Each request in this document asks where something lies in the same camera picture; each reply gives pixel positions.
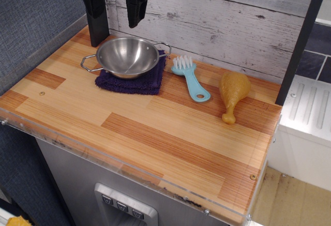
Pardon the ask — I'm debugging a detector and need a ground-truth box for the stainless steel bowl with handles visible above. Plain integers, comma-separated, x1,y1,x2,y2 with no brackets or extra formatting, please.
81,37,172,79

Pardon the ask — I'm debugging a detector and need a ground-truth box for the purple folded towel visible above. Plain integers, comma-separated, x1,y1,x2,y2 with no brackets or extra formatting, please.
95,57,167,95

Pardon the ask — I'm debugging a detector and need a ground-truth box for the light blue dish brush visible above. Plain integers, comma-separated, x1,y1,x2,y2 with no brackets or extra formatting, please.
171,55,210,102

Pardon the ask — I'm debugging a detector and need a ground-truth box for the plastic chicken drumstick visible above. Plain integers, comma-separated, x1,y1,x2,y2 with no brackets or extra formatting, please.
219,72,251,124

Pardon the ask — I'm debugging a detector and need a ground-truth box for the silver dispenser panel with buttons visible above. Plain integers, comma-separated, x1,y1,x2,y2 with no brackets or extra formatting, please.
94,183,159,225

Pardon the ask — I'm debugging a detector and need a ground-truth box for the clear acrylic front edge guard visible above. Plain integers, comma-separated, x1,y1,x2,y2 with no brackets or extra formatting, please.
1,108,254,225

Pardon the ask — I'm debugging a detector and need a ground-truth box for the white toy sink unit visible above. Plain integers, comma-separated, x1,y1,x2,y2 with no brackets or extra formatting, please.
267,76,330,190

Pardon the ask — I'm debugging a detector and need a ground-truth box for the yellow object at bottom left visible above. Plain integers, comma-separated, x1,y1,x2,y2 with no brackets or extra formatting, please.
6,216,32,226

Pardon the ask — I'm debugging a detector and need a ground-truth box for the dark left shelf post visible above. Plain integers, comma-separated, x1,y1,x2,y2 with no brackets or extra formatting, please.
87,4,109,47

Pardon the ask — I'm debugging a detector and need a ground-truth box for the dark shelf post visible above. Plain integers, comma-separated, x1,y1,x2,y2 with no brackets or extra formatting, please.
275,0,323,106
87,4,109,47

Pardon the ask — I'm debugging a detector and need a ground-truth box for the dark right shelf post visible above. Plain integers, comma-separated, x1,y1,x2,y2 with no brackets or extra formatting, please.
275,0,323,106

